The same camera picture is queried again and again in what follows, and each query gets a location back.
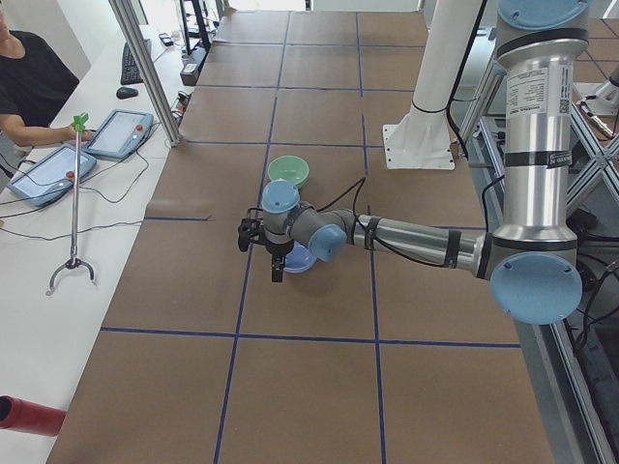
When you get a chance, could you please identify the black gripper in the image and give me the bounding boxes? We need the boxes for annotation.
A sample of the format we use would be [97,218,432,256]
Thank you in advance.
[266,241,293,283]

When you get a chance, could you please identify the blue bowl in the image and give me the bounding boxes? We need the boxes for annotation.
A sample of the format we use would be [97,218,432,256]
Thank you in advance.
[284,242,317,274]

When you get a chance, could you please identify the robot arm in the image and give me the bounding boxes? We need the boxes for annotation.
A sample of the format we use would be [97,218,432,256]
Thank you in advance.
[257,1,589,325]

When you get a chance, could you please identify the green bowl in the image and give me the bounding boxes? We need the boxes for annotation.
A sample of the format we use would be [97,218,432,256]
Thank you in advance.
[267,155,310,189]

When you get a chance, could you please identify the far teach pendant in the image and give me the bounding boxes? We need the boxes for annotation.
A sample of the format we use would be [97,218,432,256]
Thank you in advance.
[83,109,154,160]

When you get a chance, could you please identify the teach pendant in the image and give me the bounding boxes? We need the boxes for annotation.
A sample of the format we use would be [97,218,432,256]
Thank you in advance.
[7,144,76,207]
[83,109,154,160]

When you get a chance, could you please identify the black computer mouse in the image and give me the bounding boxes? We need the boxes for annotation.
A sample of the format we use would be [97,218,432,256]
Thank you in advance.
[116,86,138,100]

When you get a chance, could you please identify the black keyboard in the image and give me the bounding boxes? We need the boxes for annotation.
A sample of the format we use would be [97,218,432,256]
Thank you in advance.
[120,43,143,86]

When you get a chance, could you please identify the near teach pendant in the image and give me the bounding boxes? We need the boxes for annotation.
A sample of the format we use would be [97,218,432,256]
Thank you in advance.
[7,144,76,207]

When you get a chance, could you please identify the seated person black shirt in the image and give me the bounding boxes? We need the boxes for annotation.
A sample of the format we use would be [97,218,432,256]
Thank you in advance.
[1,19,79,147]

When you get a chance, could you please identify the red cylinder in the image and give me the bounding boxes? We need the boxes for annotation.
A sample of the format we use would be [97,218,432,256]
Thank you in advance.
[1,395,66,437]

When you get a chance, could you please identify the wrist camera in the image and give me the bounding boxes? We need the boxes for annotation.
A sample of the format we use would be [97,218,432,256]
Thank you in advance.
[237,207,266,252]

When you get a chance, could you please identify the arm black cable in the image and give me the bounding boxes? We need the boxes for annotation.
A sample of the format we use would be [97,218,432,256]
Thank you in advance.
[309,176,507,267]

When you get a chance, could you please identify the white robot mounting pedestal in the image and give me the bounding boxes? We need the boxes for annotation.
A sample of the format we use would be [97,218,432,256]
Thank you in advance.
[383,0,486,170]

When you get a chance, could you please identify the green handled reacher grabber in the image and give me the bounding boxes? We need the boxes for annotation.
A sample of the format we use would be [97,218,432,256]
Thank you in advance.
[45,112,96,297]

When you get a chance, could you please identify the aluminium frame post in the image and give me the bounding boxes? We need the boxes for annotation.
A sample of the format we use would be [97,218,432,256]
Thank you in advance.
[108,0,181,147]

